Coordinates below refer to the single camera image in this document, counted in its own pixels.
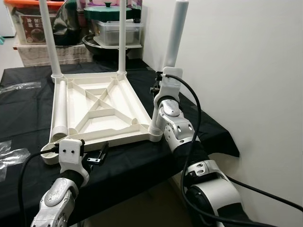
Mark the green pot lid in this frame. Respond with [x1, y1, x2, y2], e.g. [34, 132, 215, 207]
[83, 2, 134, 20]

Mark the black table cloth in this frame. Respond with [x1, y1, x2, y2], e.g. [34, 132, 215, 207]
[0, 59, 240, 227]

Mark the black wok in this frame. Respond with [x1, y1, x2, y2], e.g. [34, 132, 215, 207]
[81, 33, 143, 57]

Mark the storage box with orange lid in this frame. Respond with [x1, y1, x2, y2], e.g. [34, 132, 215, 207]
[9, 0, 67, 44]

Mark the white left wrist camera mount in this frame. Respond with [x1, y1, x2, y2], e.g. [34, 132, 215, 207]
[58, 139, 90, 183]

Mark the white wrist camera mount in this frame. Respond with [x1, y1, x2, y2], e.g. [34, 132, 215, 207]
[154, 67, 184, 102]
[58, 139, 90, 183]

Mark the patterned cloth covered bench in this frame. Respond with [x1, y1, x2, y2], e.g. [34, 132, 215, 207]
[14, 43, 93, 67]

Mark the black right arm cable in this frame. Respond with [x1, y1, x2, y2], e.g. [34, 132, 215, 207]
[161, 72, 303, 227]

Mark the clear tape strip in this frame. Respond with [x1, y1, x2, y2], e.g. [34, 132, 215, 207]
[0, 81, 42, 93]

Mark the white plastic table leg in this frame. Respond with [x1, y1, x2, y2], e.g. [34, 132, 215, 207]
[38, 0, 63, 79]
[148, 0, 190, 142]
[50, 78, 69, 142]
[117, 0, 128, 76]

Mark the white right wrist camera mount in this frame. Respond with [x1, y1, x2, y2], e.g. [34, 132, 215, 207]
[154, 67, 184, 102]

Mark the clear plastic container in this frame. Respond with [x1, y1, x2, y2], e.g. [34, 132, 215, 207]
[92, 19, 143, 47]

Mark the white plastic table top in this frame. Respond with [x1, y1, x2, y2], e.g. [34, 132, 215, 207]
[40, 71, 164, 166]

